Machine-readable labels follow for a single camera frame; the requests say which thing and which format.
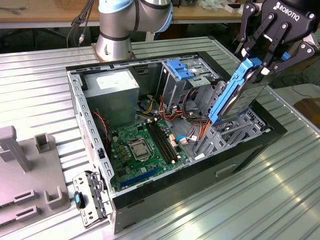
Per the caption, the brown cardboard box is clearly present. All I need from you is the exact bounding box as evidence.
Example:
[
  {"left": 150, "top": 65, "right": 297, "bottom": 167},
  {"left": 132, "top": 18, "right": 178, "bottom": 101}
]
[{"left": 292, "top": 98, "right": 320, "bottom": 127}]

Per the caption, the blue drive bay bracket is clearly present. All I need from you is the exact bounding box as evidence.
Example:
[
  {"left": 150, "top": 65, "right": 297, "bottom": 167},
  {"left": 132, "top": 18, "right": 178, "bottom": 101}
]
[{"left": 167, "top": 59, "right": 198, "bottom": 81}]

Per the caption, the grey Dell power supply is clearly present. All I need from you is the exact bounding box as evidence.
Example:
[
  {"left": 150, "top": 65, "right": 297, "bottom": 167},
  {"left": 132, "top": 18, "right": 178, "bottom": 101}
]
[{"left": 83, "top": 69, "right": 141, "bottom": 132}]

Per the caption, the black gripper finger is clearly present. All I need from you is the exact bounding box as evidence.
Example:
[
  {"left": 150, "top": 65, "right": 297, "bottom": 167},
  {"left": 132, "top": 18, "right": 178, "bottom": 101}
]
[
  {"left": 239, "top": 2, "right": 276, "bottom": 58},
  {"left": 261, "top": 22, "right": 320, "bottom": 76}
]

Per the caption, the black latch with blue tab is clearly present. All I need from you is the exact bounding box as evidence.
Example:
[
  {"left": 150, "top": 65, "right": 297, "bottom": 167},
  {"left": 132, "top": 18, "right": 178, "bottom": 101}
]
[{"left": 73, "top": 190, "right": 86, "bottom": 210}]

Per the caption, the black RAM slot bank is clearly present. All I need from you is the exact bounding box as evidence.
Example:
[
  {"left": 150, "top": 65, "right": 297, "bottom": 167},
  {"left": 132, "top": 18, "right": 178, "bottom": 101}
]
[{"left": 145, "top": 118, "right": 181, "bottom": 165}]

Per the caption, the silver disk bay cage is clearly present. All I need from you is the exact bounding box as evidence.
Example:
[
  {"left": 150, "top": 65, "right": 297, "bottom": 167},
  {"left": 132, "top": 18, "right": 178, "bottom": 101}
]
[{"left": 192, "top": 79, "right": 273, "bottom": 161}]

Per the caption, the green motherboard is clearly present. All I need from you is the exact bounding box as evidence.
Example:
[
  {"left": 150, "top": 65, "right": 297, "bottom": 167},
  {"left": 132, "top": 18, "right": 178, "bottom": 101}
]
[{"left": 106, "top": 117, "right": 193, "bottom": 194}]

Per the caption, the hard disk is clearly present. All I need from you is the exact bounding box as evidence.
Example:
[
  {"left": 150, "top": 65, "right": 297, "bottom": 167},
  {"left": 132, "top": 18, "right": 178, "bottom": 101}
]
[{"left": 208, "top": 56, "right": 268, "bottom": 125}]

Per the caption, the grey parts rack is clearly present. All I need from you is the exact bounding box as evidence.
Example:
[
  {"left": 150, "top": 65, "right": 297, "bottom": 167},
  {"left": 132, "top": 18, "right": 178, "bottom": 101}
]
[{"left": 0, "top": 124, "right": 73, "bottom": 227}]

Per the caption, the small white box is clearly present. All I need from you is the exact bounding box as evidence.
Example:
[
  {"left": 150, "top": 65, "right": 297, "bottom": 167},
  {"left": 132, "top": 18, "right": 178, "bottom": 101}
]
[{"left": 224, "top": 3, "right": 243, "bottom": 13}]

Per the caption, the wooden desk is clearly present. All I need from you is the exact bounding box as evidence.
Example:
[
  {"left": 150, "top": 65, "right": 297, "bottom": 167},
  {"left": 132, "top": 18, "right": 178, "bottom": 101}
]
[{"left": 0, "top": 0, "right": 245, "bottom": 30}]

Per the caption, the blue expansion slot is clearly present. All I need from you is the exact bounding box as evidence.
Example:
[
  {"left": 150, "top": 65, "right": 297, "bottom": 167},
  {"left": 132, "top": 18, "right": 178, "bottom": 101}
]
[{"left": 119, "top": 165, "right": 161, "bottom": 190}]

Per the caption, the red black fan wire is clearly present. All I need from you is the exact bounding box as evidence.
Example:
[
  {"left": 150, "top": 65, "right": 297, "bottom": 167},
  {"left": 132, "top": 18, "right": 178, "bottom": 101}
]
[{"left": 91, "top": 111, "right": 111, "bottom": 161}]

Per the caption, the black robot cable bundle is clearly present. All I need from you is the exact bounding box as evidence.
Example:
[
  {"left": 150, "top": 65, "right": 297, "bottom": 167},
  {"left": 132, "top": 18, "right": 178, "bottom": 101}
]
[{"left": 66, "top": 0, "right": 96, "bottom": 48}]

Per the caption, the orange yellow wire bundle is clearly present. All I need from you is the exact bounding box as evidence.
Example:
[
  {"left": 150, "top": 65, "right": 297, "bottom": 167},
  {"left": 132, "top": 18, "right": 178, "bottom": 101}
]
[{"left": 138, "top": 93, "right": 216, "bottom": 145}]

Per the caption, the black open PC case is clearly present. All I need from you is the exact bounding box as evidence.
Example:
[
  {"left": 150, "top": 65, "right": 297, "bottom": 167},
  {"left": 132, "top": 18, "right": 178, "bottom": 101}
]
[{"left": 65, "top": 50, "right": 288, "bottom": 236}]

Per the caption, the silver CPU socket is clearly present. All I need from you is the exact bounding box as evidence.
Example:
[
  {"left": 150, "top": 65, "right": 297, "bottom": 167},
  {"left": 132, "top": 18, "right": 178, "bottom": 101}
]
[{"left": 126, "top": 139, "right": 154, "bottom": 163}]

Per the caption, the silver optical drive cage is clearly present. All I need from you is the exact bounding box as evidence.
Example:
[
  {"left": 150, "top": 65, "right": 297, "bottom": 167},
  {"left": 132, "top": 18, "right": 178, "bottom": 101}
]
[{"left": 159, "top": 57, "right": 216, "bottom": 115}]

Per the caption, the blue SATA data wire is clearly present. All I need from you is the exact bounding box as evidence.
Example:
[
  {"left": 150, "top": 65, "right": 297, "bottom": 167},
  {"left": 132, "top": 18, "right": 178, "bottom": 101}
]
[{"left": 176, "top": 134, "right": 201, "bottom": 145}]

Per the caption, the silver slot retainer bracket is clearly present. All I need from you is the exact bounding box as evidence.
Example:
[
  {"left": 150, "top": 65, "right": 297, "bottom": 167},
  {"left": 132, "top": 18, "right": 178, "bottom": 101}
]
[{"left": 71, "top": 169, "right": 114, "bottom": 230}]

